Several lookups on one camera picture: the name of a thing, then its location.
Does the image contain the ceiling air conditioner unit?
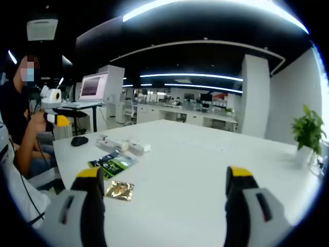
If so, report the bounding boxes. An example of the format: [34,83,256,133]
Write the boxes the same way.
[26,18,58,41]

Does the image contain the person's left hand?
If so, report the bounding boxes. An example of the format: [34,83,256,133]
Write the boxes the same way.
[28,112,53,133]

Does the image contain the white office chair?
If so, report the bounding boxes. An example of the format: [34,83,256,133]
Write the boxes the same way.
[124,99,137,126]

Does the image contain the white skincare tube red label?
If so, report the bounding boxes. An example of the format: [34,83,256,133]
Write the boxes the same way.
[95,133,123,153]
[120,138,152,156]

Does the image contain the black computer mouse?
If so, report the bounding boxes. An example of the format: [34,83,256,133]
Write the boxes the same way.
[71,136,89,147]

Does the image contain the person's white garment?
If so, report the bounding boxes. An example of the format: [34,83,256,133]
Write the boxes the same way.
[0,144,52,230]

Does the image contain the long white lab counter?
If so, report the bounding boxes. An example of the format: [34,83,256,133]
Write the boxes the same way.
[136,102,239,132]

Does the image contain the long ceiling light strip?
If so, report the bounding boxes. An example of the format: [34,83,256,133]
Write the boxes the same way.
[164,82,244,93]
[140,73,244,82]

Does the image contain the black cable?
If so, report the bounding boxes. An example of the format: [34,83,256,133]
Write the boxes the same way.
[9,137,45,222]

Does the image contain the gold foil skincare sachet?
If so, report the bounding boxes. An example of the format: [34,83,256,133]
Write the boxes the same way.
[104,180,135,202]

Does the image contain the wide bright ceiling light strip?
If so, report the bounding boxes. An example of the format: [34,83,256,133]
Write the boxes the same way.
[122,0,310,34]

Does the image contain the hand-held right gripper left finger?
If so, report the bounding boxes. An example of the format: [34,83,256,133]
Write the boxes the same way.
[38,166,107,247]

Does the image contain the black-legged standing desk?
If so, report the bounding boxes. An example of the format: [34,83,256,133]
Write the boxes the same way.
[52,101,103,133]

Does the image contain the potted green plant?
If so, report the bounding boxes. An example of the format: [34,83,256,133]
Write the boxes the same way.
[291,104,327,165]

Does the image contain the short ceiling light strip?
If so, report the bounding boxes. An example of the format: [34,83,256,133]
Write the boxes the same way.
[7,50,18,65]

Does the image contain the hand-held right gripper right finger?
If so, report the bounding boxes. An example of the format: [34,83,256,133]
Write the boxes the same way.
[225,166,294,247]

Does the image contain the laptop with pink screen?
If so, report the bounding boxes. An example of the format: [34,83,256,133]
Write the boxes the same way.
[60,72,110,109]

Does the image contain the person's dark shirt torso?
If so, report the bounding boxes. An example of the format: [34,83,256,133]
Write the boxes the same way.
[0,77,33,145]

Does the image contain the person's legs in jeans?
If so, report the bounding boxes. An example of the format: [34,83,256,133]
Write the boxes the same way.
[24,143,59,178]

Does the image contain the green black skincare product packet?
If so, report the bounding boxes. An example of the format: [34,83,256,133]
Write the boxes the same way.
[87,151,139,180]

